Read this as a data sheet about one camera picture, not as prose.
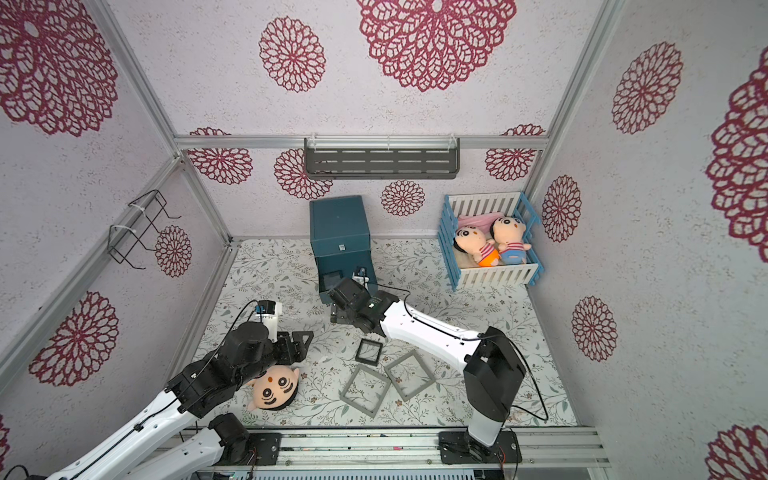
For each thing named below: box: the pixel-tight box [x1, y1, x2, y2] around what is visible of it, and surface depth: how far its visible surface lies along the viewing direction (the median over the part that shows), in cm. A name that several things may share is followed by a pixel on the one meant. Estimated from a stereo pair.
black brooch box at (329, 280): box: [320, 270, 344, 292], surface depth 100 cm
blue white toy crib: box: [437, 191, 545, 292], surface depth 105 cm
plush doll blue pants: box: [490, 216, 532, 265], surface depth 103 cm
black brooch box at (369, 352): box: [355, 338, 383, 367], surface depth 92 cm
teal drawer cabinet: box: [309, 195, 378, 304], surface depth 99 cm
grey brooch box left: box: [340, 364, 391, 419], surface depth 85 cm
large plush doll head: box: [247, 365, 300, 411], surface depth 77 cm
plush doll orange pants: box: [453, 226, 500, 267], surface depth 105 cm
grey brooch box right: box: [384, 349, 436, 402], surface depth 87 cm
